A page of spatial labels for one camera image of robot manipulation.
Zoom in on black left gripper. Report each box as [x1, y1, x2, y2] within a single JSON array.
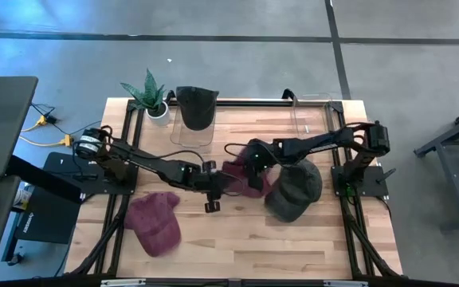
[[191, 159, 237, 214]]

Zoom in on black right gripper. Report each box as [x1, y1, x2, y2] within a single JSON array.
[[245, 138, 282, 191]]

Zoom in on maroon baseball cap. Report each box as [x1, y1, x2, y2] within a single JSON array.
[[221, 150, 275, 199], [124, 191, 182, 258]]

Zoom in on dark green baseball cap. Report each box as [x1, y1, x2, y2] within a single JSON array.
[[264, 158, 324, 223], [175, 85, 220, 132]]

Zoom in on clear plastic bin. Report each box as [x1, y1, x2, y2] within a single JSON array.
[[169, 90, 219, 149], [291, 92, 336, 140]]

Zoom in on white plant pot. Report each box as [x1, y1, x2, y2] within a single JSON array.
[[145, 101, 171, 127]]

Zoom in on green snake plant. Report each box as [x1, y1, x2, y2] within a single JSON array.
[[120, 68, 167, 112]]

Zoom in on black equipment case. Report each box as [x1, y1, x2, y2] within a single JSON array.
[[12, 187, 83, 245]]

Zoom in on black metal stand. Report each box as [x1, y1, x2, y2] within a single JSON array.
[[412, 101, 459, 234]]

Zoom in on black aluminium table frame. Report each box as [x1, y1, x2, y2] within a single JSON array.
[[64, 89, 404, 280]]

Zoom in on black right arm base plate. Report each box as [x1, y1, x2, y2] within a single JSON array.
[[331, 165, 390, 199]]

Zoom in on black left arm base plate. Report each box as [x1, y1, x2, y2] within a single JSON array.
[[42, 151, 139, 196]]

